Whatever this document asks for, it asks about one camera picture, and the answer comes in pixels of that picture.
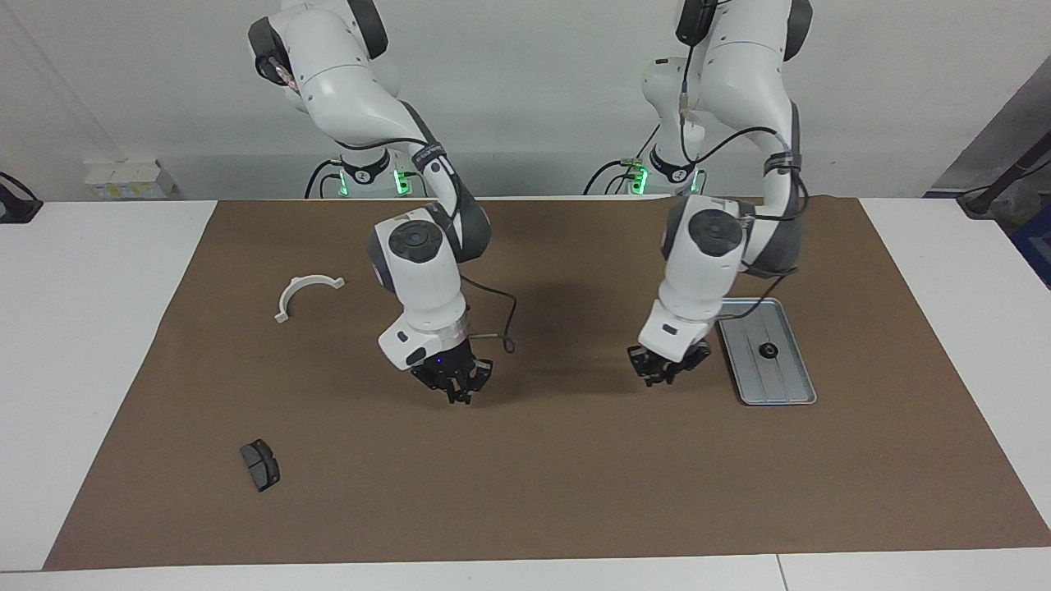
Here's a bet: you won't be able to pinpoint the silver metal tray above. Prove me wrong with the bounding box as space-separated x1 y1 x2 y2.
717 297 818 406

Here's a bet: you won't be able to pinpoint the brown table mat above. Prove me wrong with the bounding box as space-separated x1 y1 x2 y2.
43 195 1051 571

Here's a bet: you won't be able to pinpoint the dark grey brake pad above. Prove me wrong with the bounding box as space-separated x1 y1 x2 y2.
240 439 282 493

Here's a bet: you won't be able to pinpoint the black stand pole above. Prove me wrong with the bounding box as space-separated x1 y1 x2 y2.
957 131 1051 219

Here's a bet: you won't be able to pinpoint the white box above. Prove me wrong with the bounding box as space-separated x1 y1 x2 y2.
84 158 178 200

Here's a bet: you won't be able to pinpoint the blue object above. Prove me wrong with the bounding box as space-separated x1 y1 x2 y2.
1012 205 1051 290

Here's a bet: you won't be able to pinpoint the black clamp base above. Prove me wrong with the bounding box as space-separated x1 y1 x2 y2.
0 171 44 224

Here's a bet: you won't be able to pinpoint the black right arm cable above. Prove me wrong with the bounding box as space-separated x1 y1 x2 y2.
263 49 519 355

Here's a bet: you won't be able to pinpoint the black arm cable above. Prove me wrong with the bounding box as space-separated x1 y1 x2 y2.
263 49 519 355
678 0 810 321

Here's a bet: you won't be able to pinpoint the white curved plastic bracket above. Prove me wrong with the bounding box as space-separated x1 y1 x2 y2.
273 275 347 324

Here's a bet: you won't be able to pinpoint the black left base cables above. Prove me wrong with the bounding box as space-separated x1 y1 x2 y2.
583 123 662 196

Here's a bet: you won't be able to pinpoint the black base cables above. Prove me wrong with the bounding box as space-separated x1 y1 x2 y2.
304 158 342 199
583 123 662 196

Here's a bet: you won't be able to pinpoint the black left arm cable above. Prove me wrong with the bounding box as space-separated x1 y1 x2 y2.
678 0 810 321

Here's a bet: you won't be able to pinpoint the black right base cables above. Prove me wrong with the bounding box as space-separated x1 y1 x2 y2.
304 158 342 199

